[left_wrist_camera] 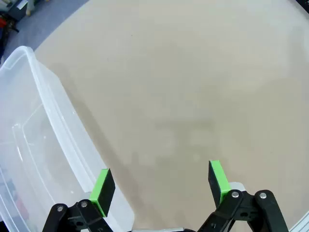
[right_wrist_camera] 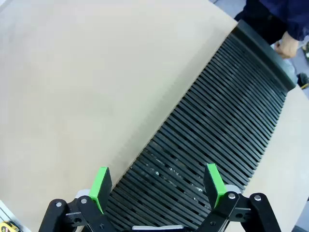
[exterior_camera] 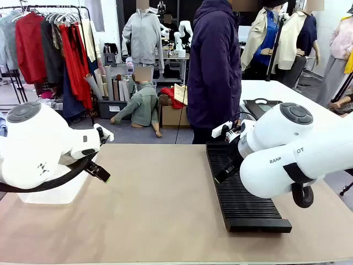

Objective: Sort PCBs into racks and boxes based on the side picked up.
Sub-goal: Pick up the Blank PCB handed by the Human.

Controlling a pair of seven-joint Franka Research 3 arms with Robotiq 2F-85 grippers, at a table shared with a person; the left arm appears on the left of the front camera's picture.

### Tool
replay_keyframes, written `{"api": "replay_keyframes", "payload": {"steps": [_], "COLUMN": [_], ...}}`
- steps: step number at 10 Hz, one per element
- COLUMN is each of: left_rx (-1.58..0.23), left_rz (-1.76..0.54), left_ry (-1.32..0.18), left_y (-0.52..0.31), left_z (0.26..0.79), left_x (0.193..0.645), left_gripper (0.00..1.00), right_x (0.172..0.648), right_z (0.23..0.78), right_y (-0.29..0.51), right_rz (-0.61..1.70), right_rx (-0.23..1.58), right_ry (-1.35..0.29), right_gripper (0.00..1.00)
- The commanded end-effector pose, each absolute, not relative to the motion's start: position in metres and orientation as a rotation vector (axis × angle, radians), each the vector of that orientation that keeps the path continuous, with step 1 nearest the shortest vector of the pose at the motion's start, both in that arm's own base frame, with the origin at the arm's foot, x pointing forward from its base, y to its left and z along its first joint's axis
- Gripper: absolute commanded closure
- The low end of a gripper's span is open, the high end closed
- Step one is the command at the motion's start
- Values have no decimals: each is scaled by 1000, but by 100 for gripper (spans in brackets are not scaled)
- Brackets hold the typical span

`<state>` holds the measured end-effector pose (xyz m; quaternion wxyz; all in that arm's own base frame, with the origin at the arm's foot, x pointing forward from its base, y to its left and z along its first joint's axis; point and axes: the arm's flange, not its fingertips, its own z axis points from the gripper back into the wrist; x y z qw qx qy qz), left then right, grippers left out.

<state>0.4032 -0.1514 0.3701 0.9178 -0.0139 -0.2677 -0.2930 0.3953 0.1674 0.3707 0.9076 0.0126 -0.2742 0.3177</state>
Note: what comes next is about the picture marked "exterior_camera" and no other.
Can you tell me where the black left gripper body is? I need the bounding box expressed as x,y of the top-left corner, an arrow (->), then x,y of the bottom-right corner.
85,157 -> 100,173

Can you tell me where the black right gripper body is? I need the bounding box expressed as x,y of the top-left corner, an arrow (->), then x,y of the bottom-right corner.
226,136 -> 245,169

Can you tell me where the black tray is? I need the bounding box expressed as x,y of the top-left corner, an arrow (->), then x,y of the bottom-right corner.
242,98 -> 284,121

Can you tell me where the black slotted PCB rack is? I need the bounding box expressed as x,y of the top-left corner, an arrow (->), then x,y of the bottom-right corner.
206,140 -> 293,233

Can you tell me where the black metal clothes rack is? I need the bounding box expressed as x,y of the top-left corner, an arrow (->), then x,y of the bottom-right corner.
0,4 -> 97,128

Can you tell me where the clear plastic box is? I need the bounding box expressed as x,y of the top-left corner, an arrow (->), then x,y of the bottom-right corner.
17,154 -> 98,205

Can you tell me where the grey storage bin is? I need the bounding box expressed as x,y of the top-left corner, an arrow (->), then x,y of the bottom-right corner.
98,99 -> 133,120

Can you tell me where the navy garment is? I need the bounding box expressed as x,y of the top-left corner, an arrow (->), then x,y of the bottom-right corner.
62,66 -> 87,120

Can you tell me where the beige paper roll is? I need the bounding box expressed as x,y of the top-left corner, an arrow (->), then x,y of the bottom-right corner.
84,73 -> 104,100

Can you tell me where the torso mannequin in green jacket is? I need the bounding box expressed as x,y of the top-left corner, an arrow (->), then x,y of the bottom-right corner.
110,67 -> 164,138

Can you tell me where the person in purple jacket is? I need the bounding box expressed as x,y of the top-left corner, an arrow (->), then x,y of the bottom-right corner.
186,0 -> 243,145

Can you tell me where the white table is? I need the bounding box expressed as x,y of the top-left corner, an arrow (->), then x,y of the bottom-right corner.
239,79 -> 353,133

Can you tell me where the red cloth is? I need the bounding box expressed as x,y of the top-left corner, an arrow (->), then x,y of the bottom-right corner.
161,87 -> 186,110

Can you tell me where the red dress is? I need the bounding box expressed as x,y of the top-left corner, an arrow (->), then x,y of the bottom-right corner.
58,23 -> 94,110

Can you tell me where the dark grey chair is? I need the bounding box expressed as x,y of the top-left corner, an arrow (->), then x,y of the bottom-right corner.
282,56 -> 307,89

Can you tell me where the black tripod pole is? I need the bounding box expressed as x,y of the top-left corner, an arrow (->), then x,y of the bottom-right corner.
265,12 -> 288,82

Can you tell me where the black garment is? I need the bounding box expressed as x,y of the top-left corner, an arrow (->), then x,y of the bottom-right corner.
40,18 -> 66,87

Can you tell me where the mannequin beige coat blue shirt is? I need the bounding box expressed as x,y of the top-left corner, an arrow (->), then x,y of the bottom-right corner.
240,0 -> 286,73

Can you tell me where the black tripod foot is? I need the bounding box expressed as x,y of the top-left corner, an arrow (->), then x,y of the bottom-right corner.
339,181 -> 353,197

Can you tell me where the mannequin cream jacket navy shirt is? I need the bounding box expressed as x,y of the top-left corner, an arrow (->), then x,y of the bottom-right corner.
275,5 -> 322,71

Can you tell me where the cream garment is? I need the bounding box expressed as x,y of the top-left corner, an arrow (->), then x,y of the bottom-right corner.
81,18 -> 98,63

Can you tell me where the red shirt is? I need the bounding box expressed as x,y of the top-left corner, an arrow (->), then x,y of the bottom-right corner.
15,12 -> 48,85

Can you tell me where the mannequin in grey hoodie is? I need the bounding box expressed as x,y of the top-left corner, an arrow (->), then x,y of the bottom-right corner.
121,7 -> 165,74

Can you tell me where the yellow garment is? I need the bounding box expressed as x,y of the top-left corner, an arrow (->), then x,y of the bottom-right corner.
341,15 -> 353,75

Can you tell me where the mannequin in pink top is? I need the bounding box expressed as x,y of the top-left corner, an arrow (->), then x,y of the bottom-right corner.
315,16 -> 353,107

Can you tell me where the grey garment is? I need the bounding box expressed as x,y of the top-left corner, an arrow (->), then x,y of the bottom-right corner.
0,10 -> 20,71

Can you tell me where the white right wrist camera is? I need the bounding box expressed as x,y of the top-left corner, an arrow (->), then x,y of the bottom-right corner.
211,120 -> 241,139

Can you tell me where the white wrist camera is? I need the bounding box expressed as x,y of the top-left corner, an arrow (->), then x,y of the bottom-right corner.
93,123 -> 115,145
211,120 -> 241,139

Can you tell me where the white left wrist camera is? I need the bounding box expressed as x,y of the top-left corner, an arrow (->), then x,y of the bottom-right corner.
93,123 -> 115,145

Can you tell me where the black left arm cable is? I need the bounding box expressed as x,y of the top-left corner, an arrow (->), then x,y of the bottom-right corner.
0,153 -> 99,194

